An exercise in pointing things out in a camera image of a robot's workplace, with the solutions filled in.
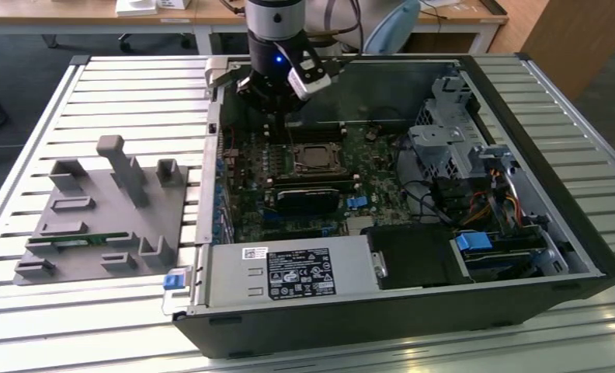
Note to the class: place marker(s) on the white box black print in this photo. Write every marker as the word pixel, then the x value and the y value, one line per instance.
pixel 175 4

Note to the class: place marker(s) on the black RAM slot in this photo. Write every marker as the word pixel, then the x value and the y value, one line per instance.
pixel 319 131
pixel 319 140
pixel 319 126
pixel 313 188
pixel 313 178
pixel 319 135
pixel 313 184
pixel 313 181

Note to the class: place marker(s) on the black PC case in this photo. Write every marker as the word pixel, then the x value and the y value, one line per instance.
pixel 339 334

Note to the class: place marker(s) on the green motherboard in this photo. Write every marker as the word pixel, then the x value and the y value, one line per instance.
pixel 385 182

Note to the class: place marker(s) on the blue case latch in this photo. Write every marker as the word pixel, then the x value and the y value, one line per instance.
pixel 175 281

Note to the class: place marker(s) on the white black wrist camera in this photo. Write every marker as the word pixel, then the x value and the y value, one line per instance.
pixel 311 87

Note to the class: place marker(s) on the silver metal disk bay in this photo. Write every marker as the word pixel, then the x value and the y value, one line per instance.
pixel 556 260

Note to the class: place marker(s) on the blue disk carrier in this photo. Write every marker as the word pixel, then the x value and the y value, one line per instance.
pixel 472 241

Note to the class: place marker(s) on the black plastic shroud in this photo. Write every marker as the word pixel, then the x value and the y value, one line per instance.
pixel 416 256

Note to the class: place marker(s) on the silver CPU green board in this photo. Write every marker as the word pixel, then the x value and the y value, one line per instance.
pixel 319 157

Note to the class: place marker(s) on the wooden cabinet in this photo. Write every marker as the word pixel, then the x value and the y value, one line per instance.
pixel 561 46

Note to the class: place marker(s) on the wooden desk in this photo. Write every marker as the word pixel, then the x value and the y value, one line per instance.
pixel 54 18

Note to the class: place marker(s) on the black office chair base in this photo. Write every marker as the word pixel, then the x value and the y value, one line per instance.
pixel 127 46

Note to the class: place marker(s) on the silver power supply unit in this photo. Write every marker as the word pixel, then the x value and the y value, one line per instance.
pixel 226 272

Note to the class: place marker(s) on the plain white box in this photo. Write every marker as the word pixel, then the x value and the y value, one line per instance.
pixel 136 9

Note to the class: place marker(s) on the grey parts rack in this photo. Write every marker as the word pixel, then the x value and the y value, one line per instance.
pixel 106 217

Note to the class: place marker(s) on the black graphics card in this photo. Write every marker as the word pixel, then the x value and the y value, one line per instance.
pixel 305 204

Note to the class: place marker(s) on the blue plastic connector block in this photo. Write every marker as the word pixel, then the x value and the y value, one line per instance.
pixel 357 203

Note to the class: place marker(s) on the green RAM stick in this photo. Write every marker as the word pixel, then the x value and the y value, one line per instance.
pixel 100 238

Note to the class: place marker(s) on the silver chipset heatsink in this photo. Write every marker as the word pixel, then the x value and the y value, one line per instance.
pixel 360 226

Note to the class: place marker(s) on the silver metal drive cage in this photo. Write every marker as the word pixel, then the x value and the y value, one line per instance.
pixel 432 151

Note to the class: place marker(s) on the CPU socket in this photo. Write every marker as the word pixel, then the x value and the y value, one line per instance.
pixel 319 171

